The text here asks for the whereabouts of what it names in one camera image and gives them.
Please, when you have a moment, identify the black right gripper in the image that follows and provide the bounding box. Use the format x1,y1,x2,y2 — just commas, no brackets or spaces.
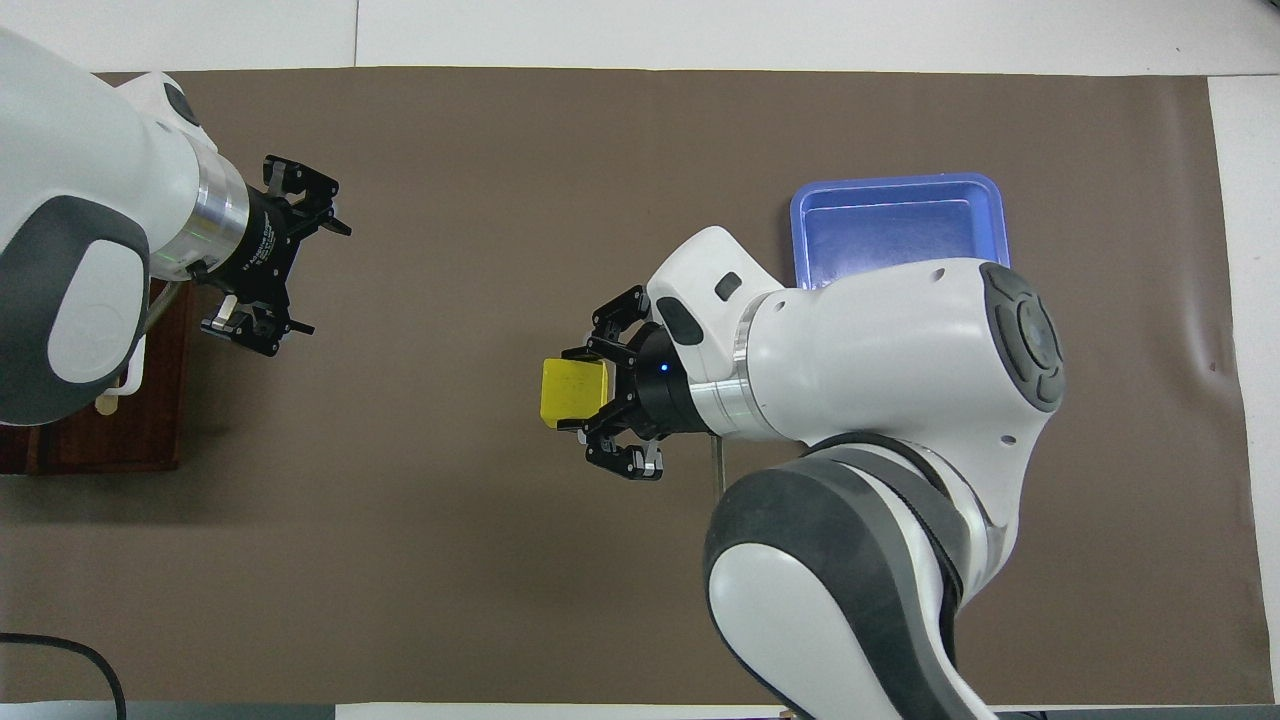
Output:
557,285,714,483

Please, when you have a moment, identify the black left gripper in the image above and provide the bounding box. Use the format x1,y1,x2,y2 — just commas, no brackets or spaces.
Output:
187,153,354,360

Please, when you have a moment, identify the yellow block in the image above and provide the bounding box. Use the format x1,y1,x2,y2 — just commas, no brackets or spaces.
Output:
540,357,612,430

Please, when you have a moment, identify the white drawer handle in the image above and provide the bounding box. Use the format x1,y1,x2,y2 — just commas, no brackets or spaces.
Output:
95,335,150,417

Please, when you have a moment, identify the brown paper mat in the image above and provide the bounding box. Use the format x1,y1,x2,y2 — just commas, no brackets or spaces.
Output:
0,67,1277,707

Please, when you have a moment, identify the blue plastic tray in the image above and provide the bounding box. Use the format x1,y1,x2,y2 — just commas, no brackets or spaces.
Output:
789,172,1010,292

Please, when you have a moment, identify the black loose cable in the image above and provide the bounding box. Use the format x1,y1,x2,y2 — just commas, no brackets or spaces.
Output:
0,631,128,720

